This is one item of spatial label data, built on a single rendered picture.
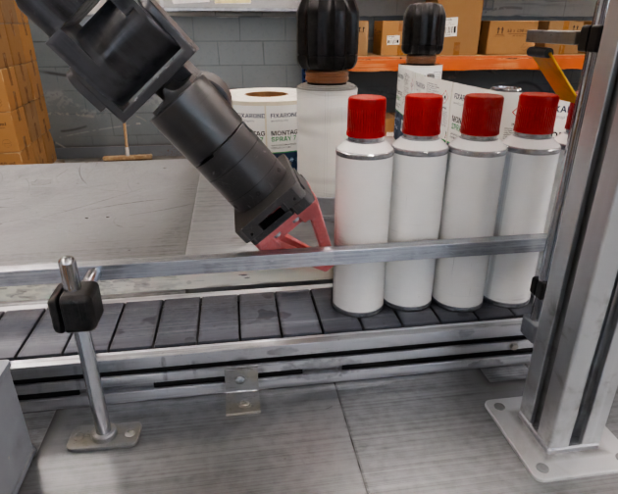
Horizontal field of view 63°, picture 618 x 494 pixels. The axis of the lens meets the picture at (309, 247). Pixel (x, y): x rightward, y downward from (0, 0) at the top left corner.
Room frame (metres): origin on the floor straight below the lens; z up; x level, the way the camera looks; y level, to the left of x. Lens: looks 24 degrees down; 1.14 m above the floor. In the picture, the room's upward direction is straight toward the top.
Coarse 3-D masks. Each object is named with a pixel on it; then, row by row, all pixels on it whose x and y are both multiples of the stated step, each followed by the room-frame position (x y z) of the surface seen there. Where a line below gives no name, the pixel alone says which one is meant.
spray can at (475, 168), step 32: (480, 96) 0.44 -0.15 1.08; (480, 128) 0.44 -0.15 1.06; (448, 160) 0.45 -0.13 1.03; (480, 160) 0.43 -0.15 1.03; (448, 192) 0.44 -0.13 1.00; (480, 192) 0.43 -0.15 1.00; (448, 224) 0.44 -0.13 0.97; (480, 224) 0.43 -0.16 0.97; (480, 256) 0.43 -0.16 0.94; (448, 288) 0.43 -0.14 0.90; (480, 288) 0.43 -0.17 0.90
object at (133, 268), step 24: (432, 240) 0.42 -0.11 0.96; (456, 240) 0.42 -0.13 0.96; (480, 240) 0.42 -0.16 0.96; (504, 240) 0.42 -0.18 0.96; (528, 240) 0.42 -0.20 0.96; (48, 264) 0.37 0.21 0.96; (96, 264) 0.37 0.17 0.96; (120, 264) 0.37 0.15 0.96; (144, 264) 0.37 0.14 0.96; (168, 264) 0.37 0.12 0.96; (192, 264) 0.38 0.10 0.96; (216, 264) 0.38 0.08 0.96; (240, 264) 0.38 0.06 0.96; (264, 264) 0.39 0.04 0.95; (288, 264) 0.39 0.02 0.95; (312, 264) 0.39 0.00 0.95; (336, 264) 0.39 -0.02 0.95
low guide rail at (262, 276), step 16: (224, 272) 0.45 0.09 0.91; (240, 272) 0.45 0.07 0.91; (256, 272) 0.46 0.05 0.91; (272, 272) 0.46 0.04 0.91; (288, 272) 0.46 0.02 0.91; (304, 272) 0.46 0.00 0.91; (320, 272) 0.47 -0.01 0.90; (0, 288) 0.42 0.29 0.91; (16, 288) 0.42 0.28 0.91; (32, 288) 0.43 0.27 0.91; (48, 288) 0.43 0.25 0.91; (112, 288) 0.44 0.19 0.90; (128, 288) 0.44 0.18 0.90; (144, 288) 0.44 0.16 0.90; (160, 288) 0.44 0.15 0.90; (176, 288) 0.44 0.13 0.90; (192, 288) 0.45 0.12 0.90
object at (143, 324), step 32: (320, 288) 0.48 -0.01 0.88; (0, 320) 0.41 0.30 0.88; (32, 320) 0.41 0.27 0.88; (128, 320) 0.41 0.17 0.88; (160, 320) 0.41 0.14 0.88; (192, 320) 0.41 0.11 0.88; (224, 320) 0.41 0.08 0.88; (256, 320) 0.41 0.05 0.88; (288, 320) 0.41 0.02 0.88; (320, 320) 0.41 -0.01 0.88; (352, 320) 0.41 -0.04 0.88; (384, 320) 0.41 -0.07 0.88; (416, 320) 0.41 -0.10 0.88; (448, 320) 0.41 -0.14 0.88; (480, 320) 0.42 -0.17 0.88; (0, 352) 0.36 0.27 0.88; (32, 352) 0.36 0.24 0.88; (64, 352) 0.36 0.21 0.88; (96, 352) 0.36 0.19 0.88
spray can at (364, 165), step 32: (352, 96) 0.44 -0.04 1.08; (384, 96) 0.44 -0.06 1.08; (352, 128) 0.43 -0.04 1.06; (384, 128) 0.44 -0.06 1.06; (352, 160) 0.42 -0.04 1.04; (384, 160) 0.42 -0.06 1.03; (352, 192) 0.42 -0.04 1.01; (384, 192) 0.42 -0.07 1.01; (352, 224) 0.42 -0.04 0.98; (384, 224) 0.43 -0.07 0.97; (352, 288) 0.42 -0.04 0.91; (384, 288) 0.43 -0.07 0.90
